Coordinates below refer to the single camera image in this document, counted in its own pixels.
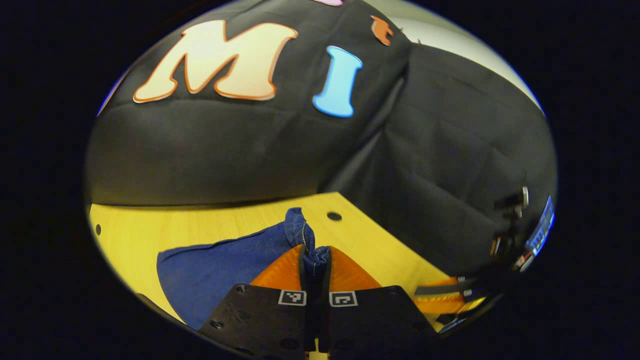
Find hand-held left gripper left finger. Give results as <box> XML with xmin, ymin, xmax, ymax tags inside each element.
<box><xmin>197</xmin><ymin>244</ymin><xmax>317</xmax><ymax>360</ymax></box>

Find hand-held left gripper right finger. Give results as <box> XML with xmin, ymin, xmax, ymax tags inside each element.
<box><xmin>317</xmin><ymin>246</ymin><xmax>441</xmax><ymax>358</ymax></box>

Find blue denim jeans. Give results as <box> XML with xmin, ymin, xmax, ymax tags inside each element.
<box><xmin>156</xmin><ymin>207</ymin><xmax>332</xmax><ymax>331</ymax></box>

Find blue lit screen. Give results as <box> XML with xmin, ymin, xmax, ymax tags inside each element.
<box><xmin>520</xmin><ymin>195</ymin><xmax>556</xmax><ymax>271</ymax></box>

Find black backdrop cloth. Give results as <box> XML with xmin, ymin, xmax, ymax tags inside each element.
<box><xmin>85</xmin><ymin>0</ymin><xmax>558</xmax><ymax>278</ymax></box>

